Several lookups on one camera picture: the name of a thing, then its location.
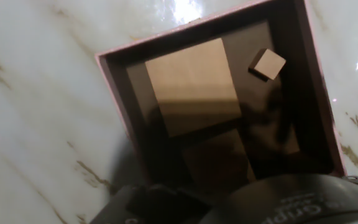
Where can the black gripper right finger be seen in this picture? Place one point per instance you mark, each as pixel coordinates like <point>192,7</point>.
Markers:
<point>269,118</point>

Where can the large wooden block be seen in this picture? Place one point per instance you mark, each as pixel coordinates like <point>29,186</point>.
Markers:
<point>194,77</point>

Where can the medium wooden block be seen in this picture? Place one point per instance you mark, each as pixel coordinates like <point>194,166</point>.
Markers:
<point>216,161</point>

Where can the black metal mounting bracket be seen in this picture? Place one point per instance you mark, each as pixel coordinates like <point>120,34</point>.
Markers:
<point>110,211</point>

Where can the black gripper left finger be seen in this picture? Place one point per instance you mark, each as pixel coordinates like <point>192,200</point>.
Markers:
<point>158,146</point>

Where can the pink gift box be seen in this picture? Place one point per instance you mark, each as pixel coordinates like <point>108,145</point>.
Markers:
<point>319,77</point>

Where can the small wooden cube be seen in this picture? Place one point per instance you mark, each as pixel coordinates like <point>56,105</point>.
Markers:
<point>269,63</point>

